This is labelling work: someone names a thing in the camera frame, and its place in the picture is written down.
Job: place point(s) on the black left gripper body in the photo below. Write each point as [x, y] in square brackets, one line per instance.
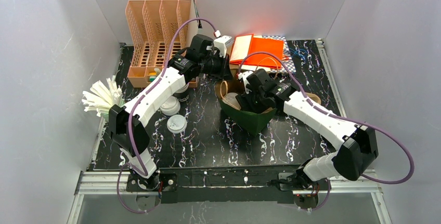
[222, 69]

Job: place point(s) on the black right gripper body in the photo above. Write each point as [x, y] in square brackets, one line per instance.
[248, 102]

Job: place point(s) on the green paper bag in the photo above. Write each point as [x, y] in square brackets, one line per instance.
[252, 122]

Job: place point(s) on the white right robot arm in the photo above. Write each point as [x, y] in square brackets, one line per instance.
[355, 144]

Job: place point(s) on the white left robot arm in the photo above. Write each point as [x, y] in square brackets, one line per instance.
[127, 124]

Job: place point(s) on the orange paper bag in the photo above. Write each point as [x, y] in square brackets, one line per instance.
[245, 45]

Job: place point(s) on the stack of white paper cups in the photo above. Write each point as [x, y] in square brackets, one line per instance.
[182, 94]

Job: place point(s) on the checkered blue white bag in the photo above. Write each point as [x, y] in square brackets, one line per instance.
[287, 57]

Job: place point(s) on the white cup lid stack back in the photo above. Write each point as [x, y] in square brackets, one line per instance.
[170, 107]

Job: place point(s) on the white cup lid stack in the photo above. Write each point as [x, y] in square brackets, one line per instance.
[170, 107]
[176, 124]

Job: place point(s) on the stack of pulp cup carriers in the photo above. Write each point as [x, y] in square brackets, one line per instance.
[313, 99]

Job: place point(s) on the white cup lid stack front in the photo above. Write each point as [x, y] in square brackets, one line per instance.
[176, 124]

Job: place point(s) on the peach plastic file organizer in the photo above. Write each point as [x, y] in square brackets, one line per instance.
[155, 29]

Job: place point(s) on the bundle of white wrapped straws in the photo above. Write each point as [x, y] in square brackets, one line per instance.
[101, 98]

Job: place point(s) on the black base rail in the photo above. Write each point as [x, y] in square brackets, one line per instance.
[276, 183]

